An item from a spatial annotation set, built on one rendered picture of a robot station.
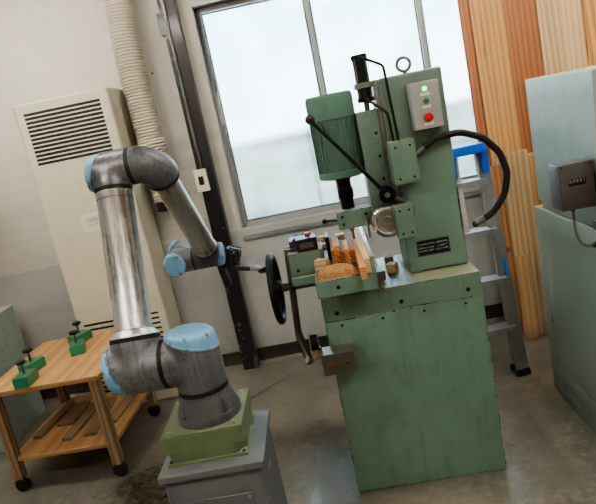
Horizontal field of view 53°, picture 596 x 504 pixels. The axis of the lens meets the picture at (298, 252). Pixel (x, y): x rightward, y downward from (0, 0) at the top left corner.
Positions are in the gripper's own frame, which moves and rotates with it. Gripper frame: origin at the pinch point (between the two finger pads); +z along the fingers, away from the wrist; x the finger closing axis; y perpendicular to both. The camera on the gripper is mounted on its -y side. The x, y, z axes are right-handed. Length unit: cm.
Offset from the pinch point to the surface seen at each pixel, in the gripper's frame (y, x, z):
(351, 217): 28.8, -11.8, 32.7
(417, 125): 66, -26, 49
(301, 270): 7.2, -19.2, 16.9
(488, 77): 98, 105, 103
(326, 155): 51, -16, 20
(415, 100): 74, -26, 46
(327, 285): 9, -42, 26
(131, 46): 85, 99, -90
